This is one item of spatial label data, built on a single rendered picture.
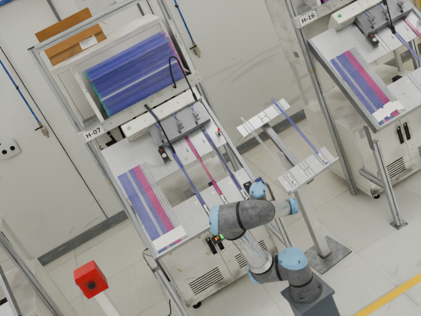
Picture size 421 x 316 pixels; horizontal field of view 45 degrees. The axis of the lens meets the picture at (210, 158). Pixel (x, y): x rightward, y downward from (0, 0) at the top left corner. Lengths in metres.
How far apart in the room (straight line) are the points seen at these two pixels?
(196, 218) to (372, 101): 1.23
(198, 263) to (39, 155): 1.89
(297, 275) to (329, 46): 1.55
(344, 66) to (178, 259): 1.55
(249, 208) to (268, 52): 2.99
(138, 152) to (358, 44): 1.49
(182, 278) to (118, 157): 0.88
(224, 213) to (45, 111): 2.71
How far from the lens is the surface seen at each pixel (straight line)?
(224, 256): 3.31
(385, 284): 3.14
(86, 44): 3.19
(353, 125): 3.39
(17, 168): 4.59
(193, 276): 3.31
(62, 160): 4.57
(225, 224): 2.00
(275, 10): 3.52
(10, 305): 2.97
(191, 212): 2.83
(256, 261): 2.24
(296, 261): 2.26
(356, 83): 3.17
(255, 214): 1.97
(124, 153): 2.98
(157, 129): 2.94
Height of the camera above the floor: 2.22
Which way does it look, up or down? 26 degrees down
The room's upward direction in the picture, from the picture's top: 26 degrees counter-clockwise
